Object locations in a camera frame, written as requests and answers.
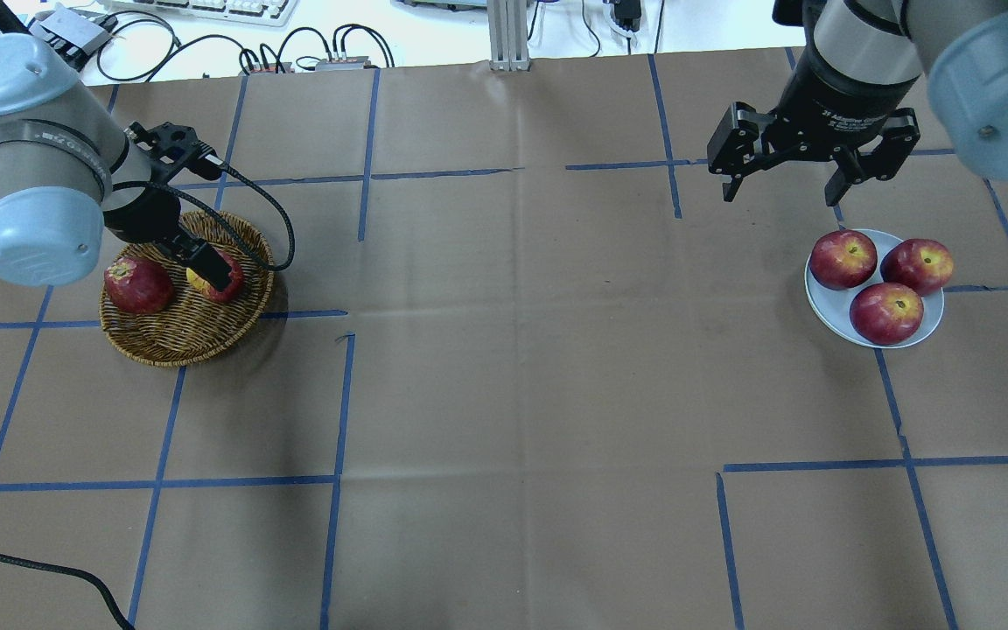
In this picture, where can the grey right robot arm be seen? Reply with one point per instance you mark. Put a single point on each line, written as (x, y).
(959, 47)

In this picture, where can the grey adapter box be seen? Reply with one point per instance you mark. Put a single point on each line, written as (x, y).
(76, 35)

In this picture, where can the red plate apple far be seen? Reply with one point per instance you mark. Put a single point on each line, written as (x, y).
(843, 260)

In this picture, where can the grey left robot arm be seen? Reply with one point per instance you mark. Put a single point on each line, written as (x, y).
(69, 173)

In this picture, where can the light blue plate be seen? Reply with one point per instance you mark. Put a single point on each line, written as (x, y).
(832, 306)

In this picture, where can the white keyboard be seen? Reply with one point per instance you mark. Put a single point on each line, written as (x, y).
(243, 12)

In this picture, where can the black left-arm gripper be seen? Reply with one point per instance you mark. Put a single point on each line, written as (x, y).
(147, 216)

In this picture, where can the round wicker basket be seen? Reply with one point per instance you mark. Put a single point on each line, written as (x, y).
(192, 328)

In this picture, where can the dark red basket apple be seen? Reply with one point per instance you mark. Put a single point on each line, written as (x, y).
(138, 285)

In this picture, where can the red plate apple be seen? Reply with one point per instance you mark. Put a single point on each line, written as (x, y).
(886, 313)
(843, 260)

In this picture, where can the red plate apple side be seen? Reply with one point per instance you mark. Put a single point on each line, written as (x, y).
(924, 265)

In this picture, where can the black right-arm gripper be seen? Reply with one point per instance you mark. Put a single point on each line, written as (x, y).
(835, 94)

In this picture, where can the red plate apple near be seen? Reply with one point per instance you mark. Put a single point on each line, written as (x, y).
(886, 313)

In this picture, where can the aluminium frame post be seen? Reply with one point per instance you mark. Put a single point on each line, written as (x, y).
(508, 35)

